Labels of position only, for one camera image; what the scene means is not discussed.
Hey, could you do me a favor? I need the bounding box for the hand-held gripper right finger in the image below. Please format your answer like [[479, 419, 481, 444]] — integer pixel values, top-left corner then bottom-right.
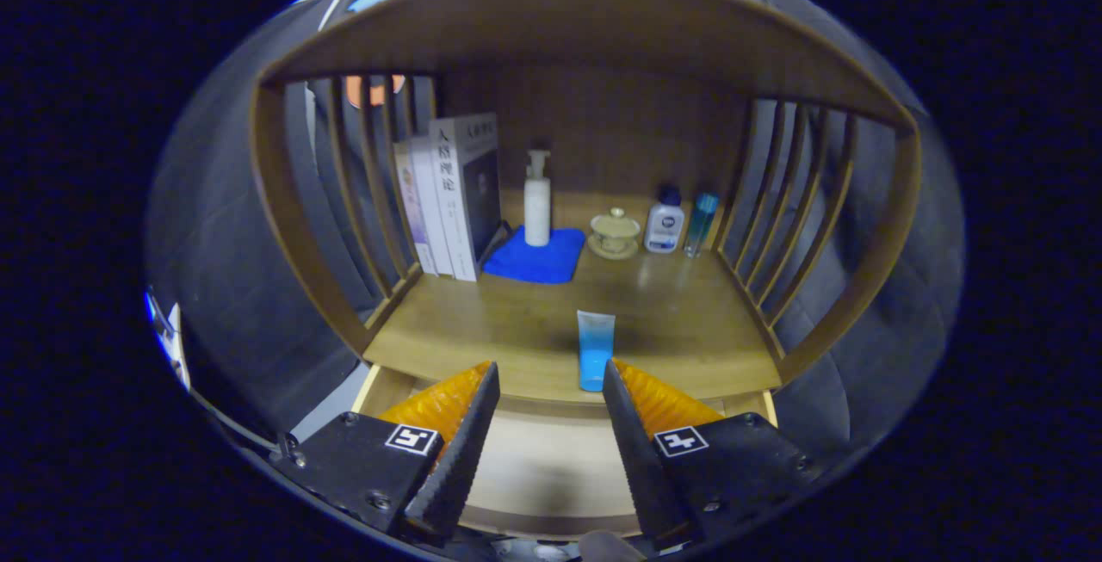
[[601, 358, 814, 550]]

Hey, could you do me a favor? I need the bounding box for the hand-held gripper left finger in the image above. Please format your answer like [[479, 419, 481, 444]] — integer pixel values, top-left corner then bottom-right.
[[269, 360, 502, 546]]

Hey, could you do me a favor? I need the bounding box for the wooden drawer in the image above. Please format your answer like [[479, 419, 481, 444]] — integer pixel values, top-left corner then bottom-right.
[[349, 364, 780, 541]]

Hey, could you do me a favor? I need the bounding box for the white and blue cosmetic tube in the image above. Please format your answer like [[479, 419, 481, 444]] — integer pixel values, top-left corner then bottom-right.
[[577, 310, 616, 392]]

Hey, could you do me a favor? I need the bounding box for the wooden countertop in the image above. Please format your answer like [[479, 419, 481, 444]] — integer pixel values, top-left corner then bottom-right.
[[362, 192, 783, 404]]

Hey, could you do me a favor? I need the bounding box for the wooden cabinet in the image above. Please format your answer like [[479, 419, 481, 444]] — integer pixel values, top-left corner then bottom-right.
[[250, 0, 924, 408]]

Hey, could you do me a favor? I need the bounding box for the blue folded cloth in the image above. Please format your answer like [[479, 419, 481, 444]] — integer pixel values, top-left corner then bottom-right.
[[482, 225, 588, 285]]

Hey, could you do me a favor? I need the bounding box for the beige lidded teacup with saucer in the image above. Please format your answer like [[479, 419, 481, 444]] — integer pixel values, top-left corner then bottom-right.
[[588, 207, 643, 261]]

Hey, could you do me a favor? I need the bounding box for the white lotion bottle blue cap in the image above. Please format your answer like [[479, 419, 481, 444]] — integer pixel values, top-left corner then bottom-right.
[[643, 185, 686, 255]]

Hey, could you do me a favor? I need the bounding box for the teal slim bottle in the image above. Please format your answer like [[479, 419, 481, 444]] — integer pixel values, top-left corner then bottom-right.
[[684, 193, 720, 258]]

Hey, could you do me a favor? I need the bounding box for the thin purple-spined book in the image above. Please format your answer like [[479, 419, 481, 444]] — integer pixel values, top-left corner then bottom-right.
[[393, 140, 438, 276]]

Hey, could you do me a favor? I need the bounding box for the thin white book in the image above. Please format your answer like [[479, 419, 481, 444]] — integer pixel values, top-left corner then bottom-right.
[[409, 133, 455, 277]]

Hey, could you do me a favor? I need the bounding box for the white pump bottle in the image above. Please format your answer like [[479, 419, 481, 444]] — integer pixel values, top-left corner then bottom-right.
[[523, 149, 552, 248]]

